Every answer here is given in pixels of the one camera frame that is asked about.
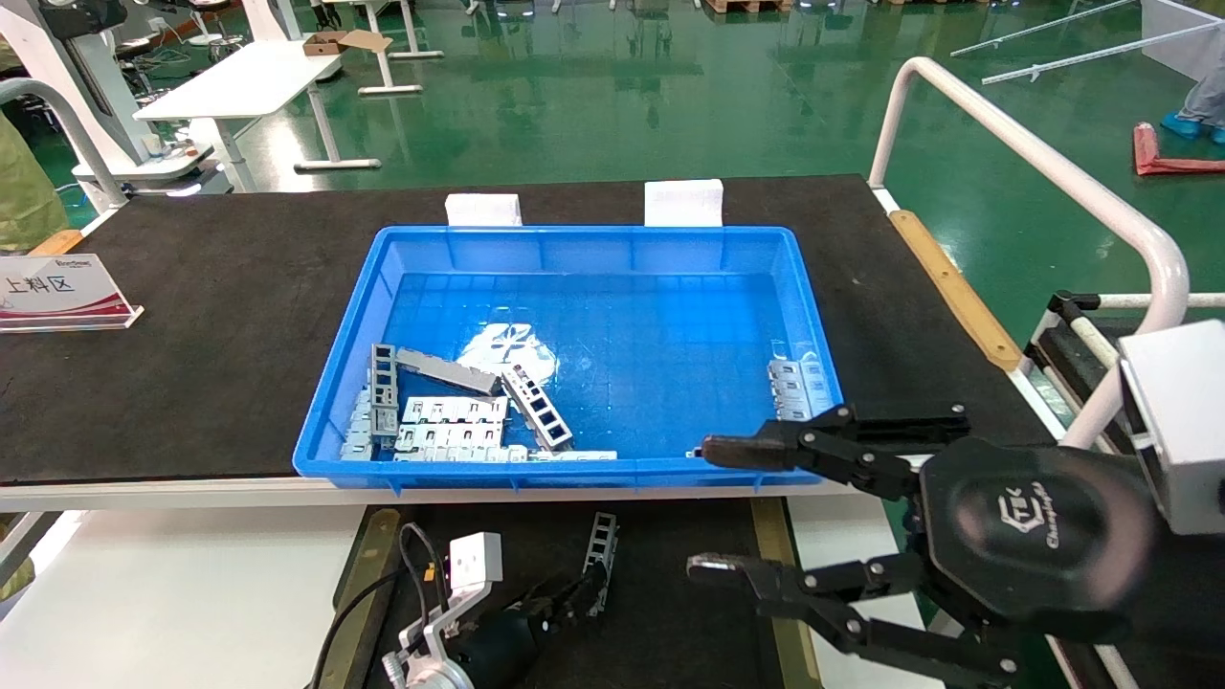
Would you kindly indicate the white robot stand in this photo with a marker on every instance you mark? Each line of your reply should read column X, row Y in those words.
column 105, row 96

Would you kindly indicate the white desk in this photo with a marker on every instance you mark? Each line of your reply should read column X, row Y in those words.
column 249, row 81

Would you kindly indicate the red floor object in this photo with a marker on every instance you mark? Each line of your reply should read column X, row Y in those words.
column 1153, row 158

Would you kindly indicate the white panel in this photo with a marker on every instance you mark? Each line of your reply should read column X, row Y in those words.
column 1187, row 33

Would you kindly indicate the silver slotted metal bracket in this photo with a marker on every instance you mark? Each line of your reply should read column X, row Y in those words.
column 796, row 388

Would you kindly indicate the white paper label right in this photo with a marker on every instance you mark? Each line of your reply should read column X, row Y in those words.
column 683, row 203

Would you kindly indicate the flat grey metal bracket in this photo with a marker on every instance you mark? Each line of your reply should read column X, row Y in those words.
column 445, row 370

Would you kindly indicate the white metal rod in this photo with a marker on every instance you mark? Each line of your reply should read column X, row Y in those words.
column 1101, row 53
column 1043, row 27

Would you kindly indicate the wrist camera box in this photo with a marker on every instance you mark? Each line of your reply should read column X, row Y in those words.
column 476, row 560
column 1182, row 421

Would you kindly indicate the small white foam block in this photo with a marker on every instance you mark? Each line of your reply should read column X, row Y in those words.
column 483, row 211

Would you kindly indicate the black table mat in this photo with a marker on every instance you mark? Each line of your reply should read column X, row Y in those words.
column 239, row 287

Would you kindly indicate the white slotted metal bracket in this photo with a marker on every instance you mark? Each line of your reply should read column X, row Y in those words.
column 450, row 436
column 455, row 410

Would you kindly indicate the long thin metal bracket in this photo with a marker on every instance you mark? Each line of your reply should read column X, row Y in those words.
column 565, row 455

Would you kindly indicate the grey tube railing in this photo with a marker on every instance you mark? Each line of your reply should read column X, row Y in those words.
column 81, row 129

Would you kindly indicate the blue plastic bin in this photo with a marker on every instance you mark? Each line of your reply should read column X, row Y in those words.
column 670, row 287

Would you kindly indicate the person in yellow coat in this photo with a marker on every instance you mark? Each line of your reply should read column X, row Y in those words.
column 24, row 191

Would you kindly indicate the acrylic sign with Chinese text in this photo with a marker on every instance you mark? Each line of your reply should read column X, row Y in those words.
column 57, row 292

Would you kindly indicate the short wooden piece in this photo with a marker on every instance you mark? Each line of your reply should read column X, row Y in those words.
column 57, row 243

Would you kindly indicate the upright grey ladder bracket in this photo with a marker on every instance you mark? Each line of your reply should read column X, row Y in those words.
column 385, row 383

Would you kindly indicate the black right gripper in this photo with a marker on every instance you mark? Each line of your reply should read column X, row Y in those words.
column 1034, row 541

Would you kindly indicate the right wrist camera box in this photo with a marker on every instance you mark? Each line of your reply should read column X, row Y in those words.
column 1182, row 421

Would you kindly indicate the black cart frame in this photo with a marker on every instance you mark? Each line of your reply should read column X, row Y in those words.
column 1072, row 344

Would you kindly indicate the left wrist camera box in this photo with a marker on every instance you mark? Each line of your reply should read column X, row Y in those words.
column 476, row 560

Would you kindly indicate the cardboard box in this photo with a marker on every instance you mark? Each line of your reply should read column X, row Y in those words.
column 330, row 43

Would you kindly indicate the long wooden strip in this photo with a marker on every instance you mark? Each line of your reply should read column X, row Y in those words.
column 952, row 287

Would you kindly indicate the brass strip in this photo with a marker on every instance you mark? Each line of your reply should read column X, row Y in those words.
column 368, row 565
column 777, row 531

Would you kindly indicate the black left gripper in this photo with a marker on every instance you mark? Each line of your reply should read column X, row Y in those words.
column 498, row 651

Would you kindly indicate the person with blue shoe covers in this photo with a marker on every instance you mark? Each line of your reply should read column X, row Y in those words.
column 1201, row 105

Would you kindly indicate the black container tray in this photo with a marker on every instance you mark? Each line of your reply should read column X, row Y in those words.
column 679, row 593

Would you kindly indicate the white tube railing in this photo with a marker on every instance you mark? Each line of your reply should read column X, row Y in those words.
column 1053, row 172

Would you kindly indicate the metal bracket with square holes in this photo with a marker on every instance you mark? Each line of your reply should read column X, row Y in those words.
column 536, row 407
column 601, row 550

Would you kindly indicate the grey slotted metal bracket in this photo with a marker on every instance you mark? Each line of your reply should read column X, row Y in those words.
column 360, row 431

